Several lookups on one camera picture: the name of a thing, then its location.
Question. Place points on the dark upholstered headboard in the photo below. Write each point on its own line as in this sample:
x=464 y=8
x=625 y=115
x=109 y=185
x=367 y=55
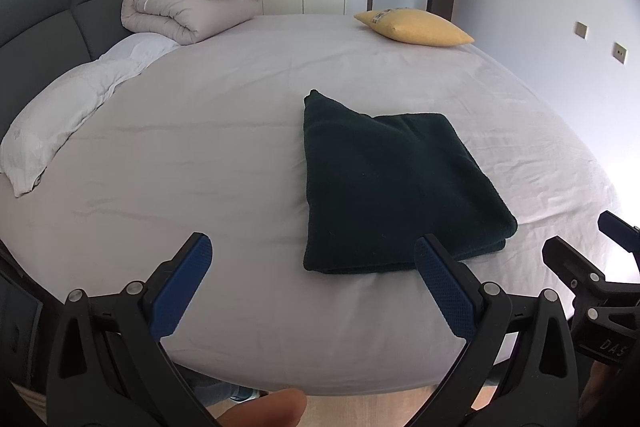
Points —
x=45 y=12

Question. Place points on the beige wall socket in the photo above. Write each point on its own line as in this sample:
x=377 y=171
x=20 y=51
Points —
x=581 y=30
x=620 y=53

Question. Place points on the person's left hand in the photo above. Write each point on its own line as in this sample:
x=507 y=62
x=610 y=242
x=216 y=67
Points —
x=270 y=409

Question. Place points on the white pillow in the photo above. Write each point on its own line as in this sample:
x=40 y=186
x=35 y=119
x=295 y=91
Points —
x=65 y=107

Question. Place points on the bed with white sheet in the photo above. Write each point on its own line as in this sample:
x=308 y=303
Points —
x=200 y=157

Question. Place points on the dark green towel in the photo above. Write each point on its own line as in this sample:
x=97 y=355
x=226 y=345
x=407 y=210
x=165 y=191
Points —
x=390 y=182

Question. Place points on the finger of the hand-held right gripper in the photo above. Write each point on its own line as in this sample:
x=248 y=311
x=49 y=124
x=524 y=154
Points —
x=620 y=229
x=600 y=307

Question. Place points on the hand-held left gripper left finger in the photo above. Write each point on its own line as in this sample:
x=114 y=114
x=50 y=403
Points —
x=181 y=292

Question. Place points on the folded beige duvet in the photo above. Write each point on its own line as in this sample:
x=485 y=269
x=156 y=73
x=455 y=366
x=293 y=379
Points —
x=185 y=4

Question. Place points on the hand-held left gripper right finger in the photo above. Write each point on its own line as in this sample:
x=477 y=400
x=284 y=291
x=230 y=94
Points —
x=445 y=294

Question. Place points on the dark bedside cabinet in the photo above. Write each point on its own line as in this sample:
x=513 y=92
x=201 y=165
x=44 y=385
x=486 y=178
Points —
x=20 y=322

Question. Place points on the yellow pillow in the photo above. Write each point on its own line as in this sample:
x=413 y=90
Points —
x=415 y=26

